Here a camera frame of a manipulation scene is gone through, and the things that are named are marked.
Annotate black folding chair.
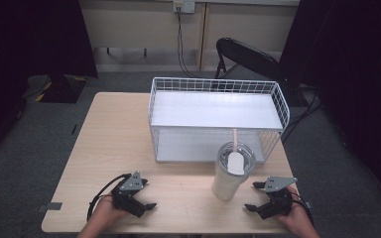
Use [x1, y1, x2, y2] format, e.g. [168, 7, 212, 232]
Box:
[214, 37, 290, 91]

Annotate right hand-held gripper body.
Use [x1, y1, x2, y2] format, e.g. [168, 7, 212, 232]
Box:
[257, 176, 299, 220]

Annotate person's left hand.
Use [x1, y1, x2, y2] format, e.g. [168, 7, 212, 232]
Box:
[90, 193, 129, 230]

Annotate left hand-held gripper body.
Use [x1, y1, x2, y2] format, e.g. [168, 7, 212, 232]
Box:
[111, 170, 148, 218]

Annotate white wire basket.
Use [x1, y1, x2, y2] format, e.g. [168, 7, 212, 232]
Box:
[147, 76, 292, 164]

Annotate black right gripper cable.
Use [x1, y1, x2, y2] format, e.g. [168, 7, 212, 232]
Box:
[290, 190, 316, 228]

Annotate black wall socket cable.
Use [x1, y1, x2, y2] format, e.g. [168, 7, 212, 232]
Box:
[176, 7, 209, 79]

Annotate black curtain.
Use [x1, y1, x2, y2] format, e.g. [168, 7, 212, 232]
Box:
[0, 0, 99, 167]
[278, 0, 381, 212]

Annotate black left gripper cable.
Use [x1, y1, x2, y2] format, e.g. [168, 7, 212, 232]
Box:
[86, 174, 132, 222]

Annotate grey tape strip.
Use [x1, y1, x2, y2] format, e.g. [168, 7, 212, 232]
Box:
[36, 201, 64, 213]

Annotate white tumbler with clear lid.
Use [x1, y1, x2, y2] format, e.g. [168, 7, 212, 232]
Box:
[210, 128, 257, 202]

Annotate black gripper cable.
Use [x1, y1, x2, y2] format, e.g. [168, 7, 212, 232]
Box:
[86, 174, 132, 222]
[290, 190, 316, 228]

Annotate person's right hand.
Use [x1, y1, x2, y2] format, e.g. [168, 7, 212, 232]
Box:
[275, 185, 313, 233]

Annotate white wall socket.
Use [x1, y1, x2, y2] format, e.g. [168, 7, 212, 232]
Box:
[173, 0, 196, 15]

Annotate black floor cables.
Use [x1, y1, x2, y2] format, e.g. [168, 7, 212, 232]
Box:
[280, 83, 325, 144]

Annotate dark stand base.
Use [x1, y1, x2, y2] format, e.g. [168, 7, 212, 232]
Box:
[22, 73, 88, 104]

